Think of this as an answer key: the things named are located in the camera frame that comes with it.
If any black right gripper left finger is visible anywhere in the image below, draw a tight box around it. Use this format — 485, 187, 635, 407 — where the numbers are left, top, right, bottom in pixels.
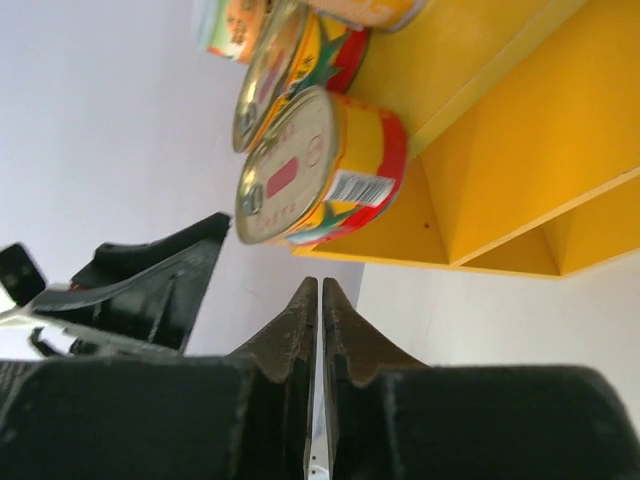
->
1, 277, 318, 479

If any oval fish tin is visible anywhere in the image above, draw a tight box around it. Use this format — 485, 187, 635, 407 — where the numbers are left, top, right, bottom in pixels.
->
234, 87, 408, 247
232, 1, 370, 153

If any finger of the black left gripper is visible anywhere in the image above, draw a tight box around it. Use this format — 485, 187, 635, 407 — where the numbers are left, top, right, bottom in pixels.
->
32, 212, 231, 353

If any orange can with white lid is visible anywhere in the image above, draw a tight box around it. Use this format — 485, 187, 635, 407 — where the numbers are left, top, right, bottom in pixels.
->
191, 0, 273, 64

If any orange label can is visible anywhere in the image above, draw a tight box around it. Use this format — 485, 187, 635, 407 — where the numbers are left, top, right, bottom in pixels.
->
305, 0, 427, 32

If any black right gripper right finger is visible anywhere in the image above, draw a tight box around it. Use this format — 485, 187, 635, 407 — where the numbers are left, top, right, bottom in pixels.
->
322, 278, 639, 479

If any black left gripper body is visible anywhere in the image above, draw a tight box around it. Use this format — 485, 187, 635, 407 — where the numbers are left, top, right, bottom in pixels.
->
1, 243, 100, 358

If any yellow wooden shelf cabinet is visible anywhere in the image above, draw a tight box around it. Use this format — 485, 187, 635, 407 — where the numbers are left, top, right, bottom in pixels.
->
296, 1, 639, 277

